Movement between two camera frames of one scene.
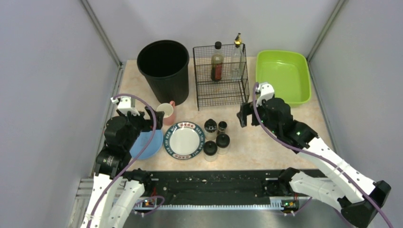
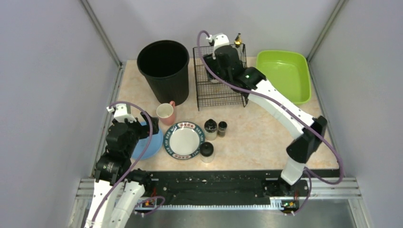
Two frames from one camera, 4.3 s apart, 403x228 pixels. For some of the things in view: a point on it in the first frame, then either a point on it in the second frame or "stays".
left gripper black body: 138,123 -> 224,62
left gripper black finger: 159,117 -> 122,137
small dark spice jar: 222,126 stays
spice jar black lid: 223,141 -> 210,76
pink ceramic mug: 169,110 stays
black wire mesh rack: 221,75 stays
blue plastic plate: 153,147 stays
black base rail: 253,187 stays
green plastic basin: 287,72 stays
